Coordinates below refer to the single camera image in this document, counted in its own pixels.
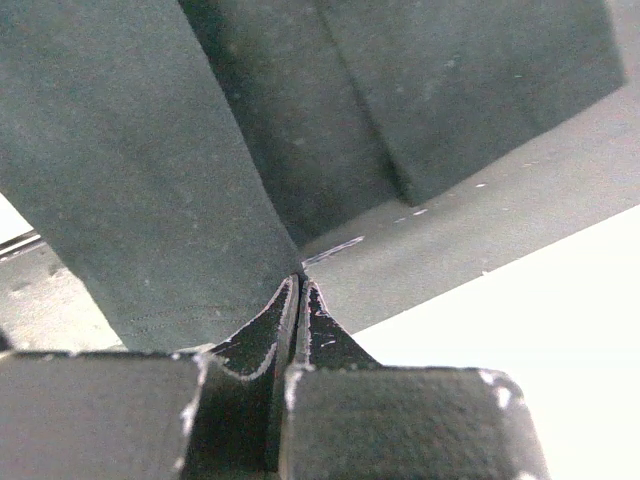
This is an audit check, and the black t shirt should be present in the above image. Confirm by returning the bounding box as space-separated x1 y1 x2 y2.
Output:
1 1 624 351

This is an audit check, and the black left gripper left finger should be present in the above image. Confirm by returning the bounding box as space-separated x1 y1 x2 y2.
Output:
1 276 299 479

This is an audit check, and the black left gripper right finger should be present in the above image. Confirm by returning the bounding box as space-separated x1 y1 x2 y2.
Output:
278 281 549 479

